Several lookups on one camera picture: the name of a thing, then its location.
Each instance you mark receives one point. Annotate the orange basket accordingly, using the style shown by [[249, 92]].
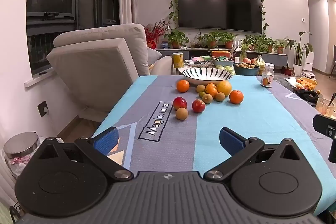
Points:
[[308, 83]]

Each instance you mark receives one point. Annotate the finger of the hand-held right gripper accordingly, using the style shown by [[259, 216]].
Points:
[[323, 123]]

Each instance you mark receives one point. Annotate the orange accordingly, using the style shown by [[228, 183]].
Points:
[[236, 97], [212, 93], [183, 86], [210, 85]]

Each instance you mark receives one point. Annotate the glass cup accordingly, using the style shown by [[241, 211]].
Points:
[[324, 108]]

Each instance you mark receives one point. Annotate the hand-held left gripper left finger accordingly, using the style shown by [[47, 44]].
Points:
[[105, 140]]

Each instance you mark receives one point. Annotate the white paper sheet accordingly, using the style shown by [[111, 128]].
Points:
[[290, 81]]

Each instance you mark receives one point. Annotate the dark wall socket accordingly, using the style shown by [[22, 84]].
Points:
[[43, 108]]

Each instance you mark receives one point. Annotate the dark dining chair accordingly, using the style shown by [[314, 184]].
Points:
[[333, 64]]

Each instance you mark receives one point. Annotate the pink red round fruit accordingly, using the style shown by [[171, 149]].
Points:
[[246, 60]]

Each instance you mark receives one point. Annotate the small plant in red pot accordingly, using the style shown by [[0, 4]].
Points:
[[287, 71]]

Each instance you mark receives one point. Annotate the row of potted plants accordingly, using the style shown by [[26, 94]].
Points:
[[176, 39]]

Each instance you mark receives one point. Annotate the pile of longans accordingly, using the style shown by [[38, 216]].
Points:
[[244, 65]]

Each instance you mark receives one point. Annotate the black cloth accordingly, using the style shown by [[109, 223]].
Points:
[[308, 95]]

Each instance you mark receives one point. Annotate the glass jar with orange label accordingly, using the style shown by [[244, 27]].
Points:
[[267, 77]]

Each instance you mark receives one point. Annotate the tall plant in white pot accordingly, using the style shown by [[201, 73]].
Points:
[[298, 69]]

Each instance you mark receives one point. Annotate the blue grey printed tablecloth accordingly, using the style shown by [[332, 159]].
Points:
[[183, 148]]

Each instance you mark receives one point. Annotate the dark spoon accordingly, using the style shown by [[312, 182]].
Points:
[[332, 98]]

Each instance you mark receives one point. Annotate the glass snack plate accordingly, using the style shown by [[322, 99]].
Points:
[[197, 64]]

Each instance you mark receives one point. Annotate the orange box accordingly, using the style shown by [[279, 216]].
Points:
[[221, 54]]

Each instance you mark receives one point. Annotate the red flower arrangement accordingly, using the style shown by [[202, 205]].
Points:
[[152, 35]]

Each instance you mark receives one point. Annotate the wall television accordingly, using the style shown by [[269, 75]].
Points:
[[220, 3]]

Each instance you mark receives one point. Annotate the bunch of bananas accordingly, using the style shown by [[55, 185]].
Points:
[[259, 60]]

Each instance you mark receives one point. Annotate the green apple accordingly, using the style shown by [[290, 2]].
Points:
[[221, 67], [229, 69]]

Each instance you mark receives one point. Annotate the grey television cabinet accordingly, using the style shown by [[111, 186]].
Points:
[[273, 57]]

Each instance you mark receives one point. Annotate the beige sofa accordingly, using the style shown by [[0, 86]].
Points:
[[99, 66]]

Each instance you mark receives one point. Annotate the yellow can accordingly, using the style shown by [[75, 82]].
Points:
[[177, 60]]

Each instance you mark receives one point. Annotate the brown kiwi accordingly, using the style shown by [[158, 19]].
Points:
[[220, 97], [200, 88], [207, 98], [182, 113]]

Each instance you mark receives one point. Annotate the teal snack basket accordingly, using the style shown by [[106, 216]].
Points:
[[223, 61]]

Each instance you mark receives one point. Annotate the white striped bowl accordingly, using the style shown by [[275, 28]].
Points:
[[204, 74]]

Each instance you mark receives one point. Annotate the dark marble round table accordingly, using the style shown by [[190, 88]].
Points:
[[290, 88]]

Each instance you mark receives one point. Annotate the white robot vacuum dock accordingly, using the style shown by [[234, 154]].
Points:
[[309, 64]]

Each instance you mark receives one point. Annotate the glass jar with metal lid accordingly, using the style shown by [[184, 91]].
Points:
[[21, 145]]

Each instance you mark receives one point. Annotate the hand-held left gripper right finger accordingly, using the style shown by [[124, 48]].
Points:
[[232, 141]]

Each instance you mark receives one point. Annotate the green ivy vine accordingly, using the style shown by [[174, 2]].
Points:
[[173, 3]]

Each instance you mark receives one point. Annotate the glass vase with green plant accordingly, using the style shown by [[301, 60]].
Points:
[[244, 49]]

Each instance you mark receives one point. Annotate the large yellow citrus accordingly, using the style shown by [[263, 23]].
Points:
[[224, 87]]

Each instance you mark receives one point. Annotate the red apple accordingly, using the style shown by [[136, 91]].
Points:
[[198, 106], [179, 102]]

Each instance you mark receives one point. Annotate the small green fruit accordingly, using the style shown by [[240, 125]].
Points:
[[201, 95]]

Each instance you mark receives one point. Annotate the dark teal bowl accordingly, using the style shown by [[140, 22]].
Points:
[[245, 71]]

